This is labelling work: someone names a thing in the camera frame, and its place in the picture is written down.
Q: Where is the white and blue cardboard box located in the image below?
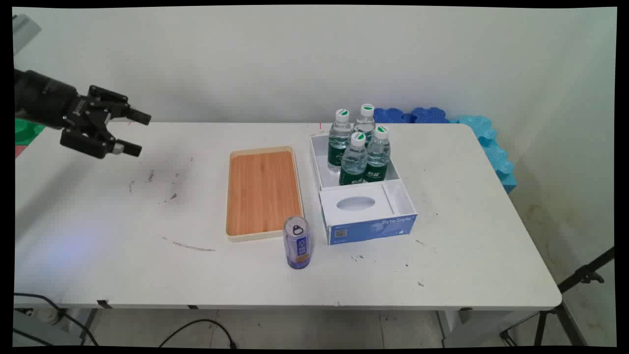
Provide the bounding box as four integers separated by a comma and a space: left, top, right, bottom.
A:
309, 132, 418, 245

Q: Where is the blue drink can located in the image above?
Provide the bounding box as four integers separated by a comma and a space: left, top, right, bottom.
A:
283, 216, 311, 269

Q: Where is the dark blue foam mat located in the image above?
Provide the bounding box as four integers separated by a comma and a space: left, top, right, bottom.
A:
373, 107, 412, 123
411, 107, 450, 124

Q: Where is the cyan foam mat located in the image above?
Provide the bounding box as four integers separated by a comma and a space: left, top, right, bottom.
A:
448, 115, 517, 193

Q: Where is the small clear water bottle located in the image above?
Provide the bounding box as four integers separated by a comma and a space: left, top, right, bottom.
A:
365, 125, 391, 182
327, 109, 353, 174
339, 132, 368, 186
353, 104, 376, 143

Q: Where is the wooden tray with cream rim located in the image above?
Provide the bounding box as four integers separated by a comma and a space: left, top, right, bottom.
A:
226, 146, 304, 242

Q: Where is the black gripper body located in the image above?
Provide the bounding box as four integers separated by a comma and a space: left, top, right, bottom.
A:
14, 69, 113, 137

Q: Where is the white table leg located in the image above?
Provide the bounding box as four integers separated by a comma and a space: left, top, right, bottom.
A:
436, 310, 473, 347

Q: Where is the black tripod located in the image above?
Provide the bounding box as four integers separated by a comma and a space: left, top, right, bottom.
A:
500, 246, 615, 347

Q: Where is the black cable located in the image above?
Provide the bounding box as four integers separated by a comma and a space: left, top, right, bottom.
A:
14, 293, 100, 346
158, 319, 237, 349

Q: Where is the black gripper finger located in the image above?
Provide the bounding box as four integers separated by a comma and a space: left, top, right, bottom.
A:
59, 129, 143, 159
88, 86, 152, 125

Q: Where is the green plastic object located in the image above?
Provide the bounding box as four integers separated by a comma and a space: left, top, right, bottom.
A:
15, 118, 46, 146

